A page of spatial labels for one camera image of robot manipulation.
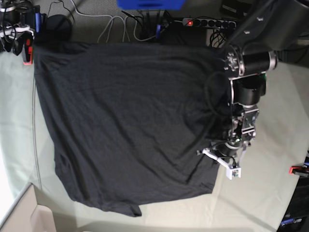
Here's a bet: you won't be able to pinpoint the red black clamp left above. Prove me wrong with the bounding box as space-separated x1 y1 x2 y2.
22 36 33 65

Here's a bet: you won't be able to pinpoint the red black clamp right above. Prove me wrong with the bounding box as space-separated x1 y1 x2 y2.
289 166 309 178

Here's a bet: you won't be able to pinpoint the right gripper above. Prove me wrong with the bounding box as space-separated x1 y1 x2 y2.
0 25 35 56

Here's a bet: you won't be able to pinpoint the white cable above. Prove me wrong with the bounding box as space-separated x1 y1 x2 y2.
71 0 160 44

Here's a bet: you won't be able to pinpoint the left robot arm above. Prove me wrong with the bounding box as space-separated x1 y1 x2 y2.
203 0 309 164

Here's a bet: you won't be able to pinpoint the red black clamp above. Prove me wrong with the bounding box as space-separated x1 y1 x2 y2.
289 166 309 178
22 36 33 65

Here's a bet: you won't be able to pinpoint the blue box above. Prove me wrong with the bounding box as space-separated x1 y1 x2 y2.
117 0 185 10

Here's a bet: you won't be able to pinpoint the beige table frame corner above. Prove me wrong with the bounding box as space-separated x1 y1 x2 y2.
0 183 56 232

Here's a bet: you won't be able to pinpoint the dark grey t-shirt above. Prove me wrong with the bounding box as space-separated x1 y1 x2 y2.
33 42 230 217

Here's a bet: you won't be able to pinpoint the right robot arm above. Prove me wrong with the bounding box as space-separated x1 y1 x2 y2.
0 0 36 56

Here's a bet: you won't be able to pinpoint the black power strip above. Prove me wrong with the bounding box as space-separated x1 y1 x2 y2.
182 18 238 29

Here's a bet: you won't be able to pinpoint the black equipment boxes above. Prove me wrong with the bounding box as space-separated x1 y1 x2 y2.
220 0 252 19

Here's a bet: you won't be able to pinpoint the black round base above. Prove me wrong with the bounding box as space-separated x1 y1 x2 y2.
43 14 73 41

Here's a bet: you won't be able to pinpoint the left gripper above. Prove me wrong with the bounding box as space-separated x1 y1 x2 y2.
210 140 242 161

